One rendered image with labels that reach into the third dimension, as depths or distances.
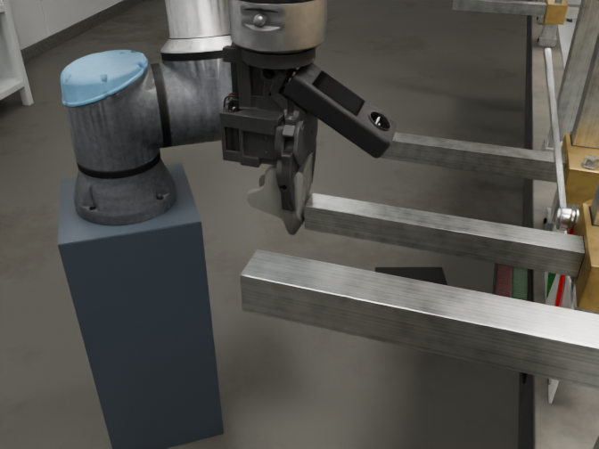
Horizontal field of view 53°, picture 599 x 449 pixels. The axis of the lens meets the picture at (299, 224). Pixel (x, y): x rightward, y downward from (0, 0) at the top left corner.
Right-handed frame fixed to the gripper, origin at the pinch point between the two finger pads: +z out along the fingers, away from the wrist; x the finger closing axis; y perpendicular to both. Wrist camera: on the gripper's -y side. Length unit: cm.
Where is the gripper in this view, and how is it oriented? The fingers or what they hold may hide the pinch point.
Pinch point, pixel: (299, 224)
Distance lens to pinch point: 67.0
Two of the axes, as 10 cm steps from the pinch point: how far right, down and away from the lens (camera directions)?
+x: -3.1, 5.2, -8.0
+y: -9.5, -1.7, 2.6
